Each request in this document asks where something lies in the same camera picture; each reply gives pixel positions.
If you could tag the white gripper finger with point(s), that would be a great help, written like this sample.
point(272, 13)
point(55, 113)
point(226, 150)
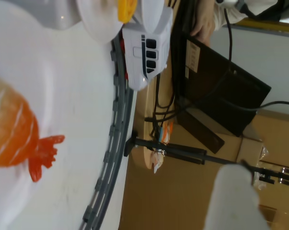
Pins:
point(233, 203)

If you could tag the white sleeved forearm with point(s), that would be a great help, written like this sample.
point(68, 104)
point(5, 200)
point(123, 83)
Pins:
point(228, 14)

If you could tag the spare white toy sushi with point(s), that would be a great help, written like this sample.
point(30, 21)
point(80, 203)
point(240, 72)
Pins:
point(157, 163)

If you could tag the white Shinkansen toy locomotive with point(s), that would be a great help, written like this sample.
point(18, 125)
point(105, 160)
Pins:
point(137, 64)

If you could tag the yellow egg toy sushi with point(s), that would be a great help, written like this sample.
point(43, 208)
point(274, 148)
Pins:
point(127, 10)

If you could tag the orange shrimp toy sushi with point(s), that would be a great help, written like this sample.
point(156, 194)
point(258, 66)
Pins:
point(15, 124)

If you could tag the person's bare hand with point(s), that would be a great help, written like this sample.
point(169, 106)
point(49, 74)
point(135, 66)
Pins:
point(204, 24)

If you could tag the black monitor stand foot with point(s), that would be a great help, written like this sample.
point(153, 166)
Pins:
point(201, 134)

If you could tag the cardboard box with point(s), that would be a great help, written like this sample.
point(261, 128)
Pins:
point(278, 127)

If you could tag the grey toy rail track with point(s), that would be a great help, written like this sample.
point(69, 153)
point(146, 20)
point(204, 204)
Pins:
point(120, 115)

